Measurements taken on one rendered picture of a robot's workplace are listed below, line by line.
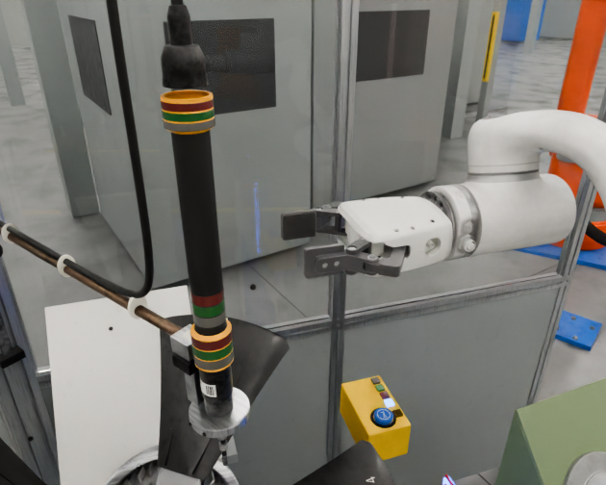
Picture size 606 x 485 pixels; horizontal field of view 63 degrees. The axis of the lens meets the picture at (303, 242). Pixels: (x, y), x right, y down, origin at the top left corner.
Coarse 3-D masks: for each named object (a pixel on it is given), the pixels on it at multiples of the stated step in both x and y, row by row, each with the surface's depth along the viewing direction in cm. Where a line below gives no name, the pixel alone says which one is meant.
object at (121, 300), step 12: (0, 228) 81; (12, 240) 78; (36, 252) 74; (72, 276) 68; (84, 276) 67; (96, 288) 65; (120, 300) 62; (144, 312) 60; (156, 324) 58; (168, 324) 57
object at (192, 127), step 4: (212, 120) 42; (164, 124) 41; (168, 124) 41; (172, 124) 41; (176, 124) 40; (180, 124) 40; (184, 124) 40; (188, 124) 40; (192, 124) 40; (196, 124) 41; (200, 124) 41; (204, 124) 41; (208, 124) 41; (212, 124) 42; (164, 128) 42; (168, 128) 41; (172, 128) 41; (176, 128) 41; (180, 128) 40; (184, 128) 40; (188, 128) 40; (192, 128) 41; (196, 128) 41; (200, 128) 41; (204, 128) 41; (208, 128) 41
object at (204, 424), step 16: (176, 336) 55; (176, 352) 56; (192, 368) 55; (192, 384) 56; (192, 400) 58; (240, 400) 58; (192, 416) 56; (208, 416) 56; (224, 416) 56; (240, 416) 56; (208, 432) 55; (224, 432) 55
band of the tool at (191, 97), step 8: (168, 96) 43; (176, 96) 43; (184, 96) 43; (192, 96) 44; (200, 96) 43; (208, 96) 41; (168, 112) 40; (192, 112) 40; (200, 112) 40; (208, 120) 41
